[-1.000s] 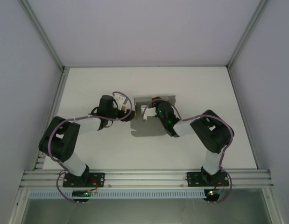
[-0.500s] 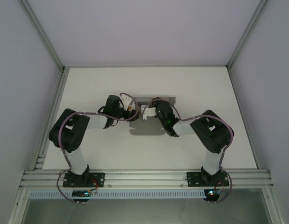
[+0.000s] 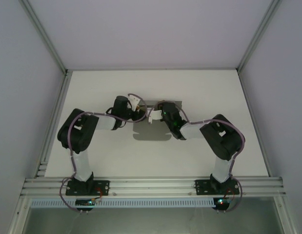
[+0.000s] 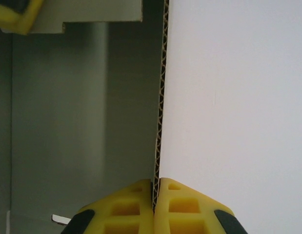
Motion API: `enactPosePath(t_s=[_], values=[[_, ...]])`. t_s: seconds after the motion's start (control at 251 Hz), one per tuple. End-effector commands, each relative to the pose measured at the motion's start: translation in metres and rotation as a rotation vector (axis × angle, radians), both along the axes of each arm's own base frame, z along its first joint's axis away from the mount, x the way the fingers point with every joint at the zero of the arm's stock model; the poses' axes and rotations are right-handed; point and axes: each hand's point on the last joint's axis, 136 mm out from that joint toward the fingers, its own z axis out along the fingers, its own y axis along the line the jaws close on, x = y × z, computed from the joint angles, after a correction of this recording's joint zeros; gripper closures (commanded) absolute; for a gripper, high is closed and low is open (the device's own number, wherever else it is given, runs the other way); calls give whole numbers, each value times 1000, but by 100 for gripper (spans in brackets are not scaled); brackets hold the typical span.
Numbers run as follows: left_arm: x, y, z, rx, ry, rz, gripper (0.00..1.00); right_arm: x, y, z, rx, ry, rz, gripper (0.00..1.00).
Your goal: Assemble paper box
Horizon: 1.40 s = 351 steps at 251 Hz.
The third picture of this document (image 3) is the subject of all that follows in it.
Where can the grey paper box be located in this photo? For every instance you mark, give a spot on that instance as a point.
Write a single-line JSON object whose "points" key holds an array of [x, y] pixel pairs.
{"points": [[153, 132]]}

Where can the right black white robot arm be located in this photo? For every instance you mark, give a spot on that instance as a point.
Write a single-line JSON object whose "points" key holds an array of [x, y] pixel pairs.
{"points": [[224, 139]]}

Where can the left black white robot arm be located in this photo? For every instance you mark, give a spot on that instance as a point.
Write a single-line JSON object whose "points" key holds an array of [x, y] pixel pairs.
{"points": [[75, 131]]}

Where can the right circuit board green light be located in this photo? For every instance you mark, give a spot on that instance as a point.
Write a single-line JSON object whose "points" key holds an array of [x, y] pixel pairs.
{"points": [[221, 202]]}

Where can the circuit board green light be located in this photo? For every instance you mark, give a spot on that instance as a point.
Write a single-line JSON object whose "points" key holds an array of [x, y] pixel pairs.
{"points": [[85, 202], [221, 202]]}

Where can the left circuit board green light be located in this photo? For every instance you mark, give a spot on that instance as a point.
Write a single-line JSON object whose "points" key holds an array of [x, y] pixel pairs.
{"points": [[85, 202]]}

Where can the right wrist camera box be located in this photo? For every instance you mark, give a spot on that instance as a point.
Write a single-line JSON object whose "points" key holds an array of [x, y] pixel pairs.
{"points": [[155, 116]]}

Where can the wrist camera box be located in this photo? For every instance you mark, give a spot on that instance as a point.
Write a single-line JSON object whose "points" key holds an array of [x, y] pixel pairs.
{"points": [[134, 100], [155, 116]]}

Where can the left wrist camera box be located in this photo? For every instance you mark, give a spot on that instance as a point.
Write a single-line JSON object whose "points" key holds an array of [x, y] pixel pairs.
{"points": [[134, 100]]}

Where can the aluminium table side rail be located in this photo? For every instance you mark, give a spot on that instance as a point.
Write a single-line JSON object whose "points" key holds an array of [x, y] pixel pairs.
{"points": [[55, 122], [250, 109]]}

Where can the aluminium mounting rail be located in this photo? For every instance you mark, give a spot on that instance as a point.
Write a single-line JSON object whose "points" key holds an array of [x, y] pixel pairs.
{"points": [[150, 186]]}

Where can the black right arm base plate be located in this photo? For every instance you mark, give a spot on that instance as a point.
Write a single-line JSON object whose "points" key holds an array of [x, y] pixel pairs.
{"points": [[202, 187]]}

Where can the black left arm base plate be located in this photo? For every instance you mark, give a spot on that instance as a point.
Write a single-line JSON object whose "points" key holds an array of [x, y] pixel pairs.
{"points": [[103, 187]]}

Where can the aluminium frame post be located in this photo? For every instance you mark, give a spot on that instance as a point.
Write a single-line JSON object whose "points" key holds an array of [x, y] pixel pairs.
{"points": [[259, 31], [44, 31]]}

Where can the aluminium frame leg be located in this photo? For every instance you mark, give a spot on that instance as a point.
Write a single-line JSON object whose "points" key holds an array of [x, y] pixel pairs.
{"points": [[19, 214], [285, 214]]}

